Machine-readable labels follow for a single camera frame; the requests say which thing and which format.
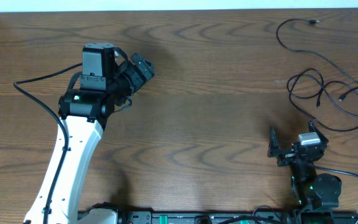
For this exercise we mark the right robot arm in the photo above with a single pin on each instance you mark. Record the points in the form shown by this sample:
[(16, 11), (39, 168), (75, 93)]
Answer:
[(317, 194)]

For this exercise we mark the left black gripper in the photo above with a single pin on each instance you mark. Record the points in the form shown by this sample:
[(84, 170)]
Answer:
[(139, 81)]

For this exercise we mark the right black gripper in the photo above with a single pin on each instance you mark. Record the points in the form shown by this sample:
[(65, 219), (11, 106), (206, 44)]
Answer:
[(286, 155)]

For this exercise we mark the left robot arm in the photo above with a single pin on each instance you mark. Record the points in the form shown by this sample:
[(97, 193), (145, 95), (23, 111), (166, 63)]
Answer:
[(104, 86)]

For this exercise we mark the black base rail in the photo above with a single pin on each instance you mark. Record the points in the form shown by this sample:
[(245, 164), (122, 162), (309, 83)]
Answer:
[(197, 217)]

